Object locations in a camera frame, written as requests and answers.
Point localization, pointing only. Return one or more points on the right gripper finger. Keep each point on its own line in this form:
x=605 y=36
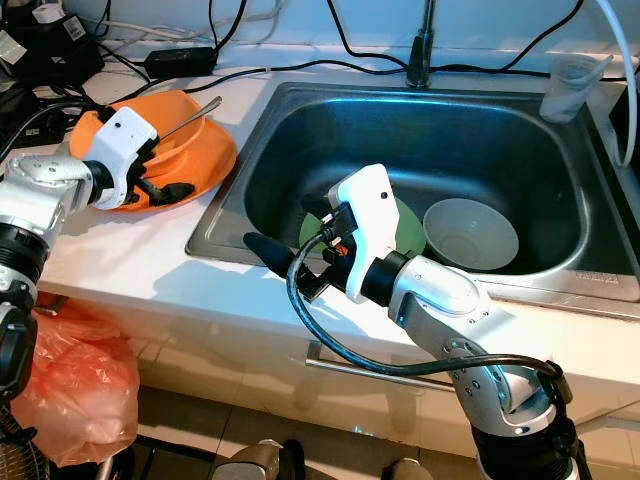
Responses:
x=275 y=255
x=318 y=207

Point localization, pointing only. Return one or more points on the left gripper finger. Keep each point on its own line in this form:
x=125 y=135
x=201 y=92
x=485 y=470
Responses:
x=175 y=194

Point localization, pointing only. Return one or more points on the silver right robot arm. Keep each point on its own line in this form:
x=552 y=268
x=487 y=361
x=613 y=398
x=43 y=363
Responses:
x=450 y=300

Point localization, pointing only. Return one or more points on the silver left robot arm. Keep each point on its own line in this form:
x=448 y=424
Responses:
x=45 y=185

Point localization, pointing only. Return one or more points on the white kitchen cabinet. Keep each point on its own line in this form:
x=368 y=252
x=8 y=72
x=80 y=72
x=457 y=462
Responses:
x=240 y=400

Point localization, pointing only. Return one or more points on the green plate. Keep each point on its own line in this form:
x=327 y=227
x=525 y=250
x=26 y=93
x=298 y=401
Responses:
x=413 y=230

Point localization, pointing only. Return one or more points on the black power adapter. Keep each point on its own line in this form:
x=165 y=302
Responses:
x=180 y=62

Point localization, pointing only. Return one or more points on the stainless steel sink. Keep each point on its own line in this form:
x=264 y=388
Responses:
x=440 y=135

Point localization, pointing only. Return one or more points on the grey bowl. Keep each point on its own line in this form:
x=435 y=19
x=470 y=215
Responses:
x=470 y=235

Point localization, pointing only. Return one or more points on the black charger pile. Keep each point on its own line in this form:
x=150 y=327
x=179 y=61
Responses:
x=50 y=45

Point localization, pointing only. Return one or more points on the dark metal faucet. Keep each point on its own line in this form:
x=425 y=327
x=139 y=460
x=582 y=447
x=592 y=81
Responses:
x=422 y=50

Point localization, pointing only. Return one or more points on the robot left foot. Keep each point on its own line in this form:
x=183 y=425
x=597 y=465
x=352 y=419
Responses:
x=255 y=463

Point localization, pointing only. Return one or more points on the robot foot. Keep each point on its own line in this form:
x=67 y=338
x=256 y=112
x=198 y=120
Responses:
x=255 y=463
x=415 y=471

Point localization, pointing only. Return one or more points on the red plastic bag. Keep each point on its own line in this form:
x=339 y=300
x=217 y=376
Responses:
x=80 y=380

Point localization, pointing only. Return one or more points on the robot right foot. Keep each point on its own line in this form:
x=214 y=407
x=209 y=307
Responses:
x=415 y=471

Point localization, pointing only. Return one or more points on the clear plastic cup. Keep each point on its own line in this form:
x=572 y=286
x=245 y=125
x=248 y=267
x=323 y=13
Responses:
x=572 y=90

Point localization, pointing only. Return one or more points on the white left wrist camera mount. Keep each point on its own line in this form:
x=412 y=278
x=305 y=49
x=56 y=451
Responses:
x=120 y=145

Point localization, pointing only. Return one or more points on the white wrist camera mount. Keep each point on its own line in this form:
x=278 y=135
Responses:
x=120 y=145
x=370 y=220

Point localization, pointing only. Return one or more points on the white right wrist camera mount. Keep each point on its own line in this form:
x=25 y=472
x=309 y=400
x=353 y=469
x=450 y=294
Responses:
x=370 y=220

